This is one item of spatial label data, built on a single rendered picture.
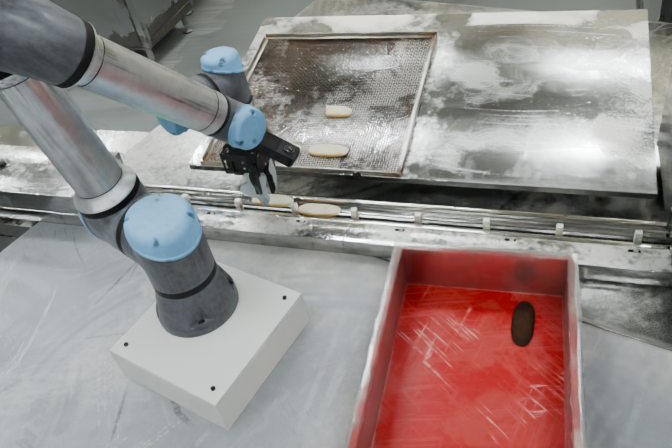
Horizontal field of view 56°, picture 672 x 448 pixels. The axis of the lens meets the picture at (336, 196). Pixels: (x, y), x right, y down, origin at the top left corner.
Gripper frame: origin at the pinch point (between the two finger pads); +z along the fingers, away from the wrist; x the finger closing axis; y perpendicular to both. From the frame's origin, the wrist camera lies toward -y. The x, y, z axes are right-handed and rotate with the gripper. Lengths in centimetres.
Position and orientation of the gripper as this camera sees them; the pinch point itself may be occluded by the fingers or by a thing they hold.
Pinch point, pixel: (271, 195)
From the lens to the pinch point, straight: 141.1
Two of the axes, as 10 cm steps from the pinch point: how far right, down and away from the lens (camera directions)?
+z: 1.6, 7.5, 6.4
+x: -2.8, 6.5, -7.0
